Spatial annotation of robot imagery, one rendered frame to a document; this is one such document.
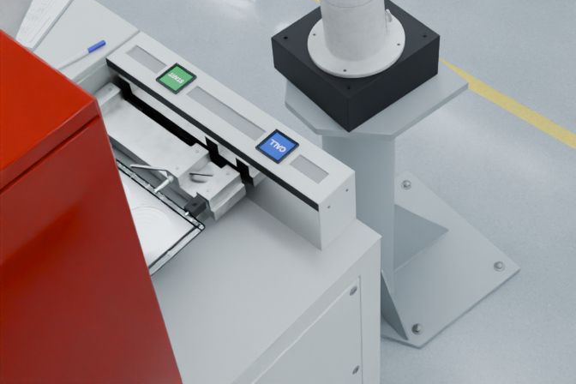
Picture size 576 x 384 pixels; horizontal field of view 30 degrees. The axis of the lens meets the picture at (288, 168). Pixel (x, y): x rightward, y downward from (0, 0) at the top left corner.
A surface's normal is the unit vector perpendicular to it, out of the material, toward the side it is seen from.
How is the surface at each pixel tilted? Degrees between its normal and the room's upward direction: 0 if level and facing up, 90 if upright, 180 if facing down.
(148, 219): 0
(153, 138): 0
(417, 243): 90
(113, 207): 90
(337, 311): 90
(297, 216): 90
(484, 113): 0
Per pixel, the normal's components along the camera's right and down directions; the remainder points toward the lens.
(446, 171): -0.07, -0.62
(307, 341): 0.73, 0.50
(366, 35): 0.37, 0.69
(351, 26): -0.03, 0.78
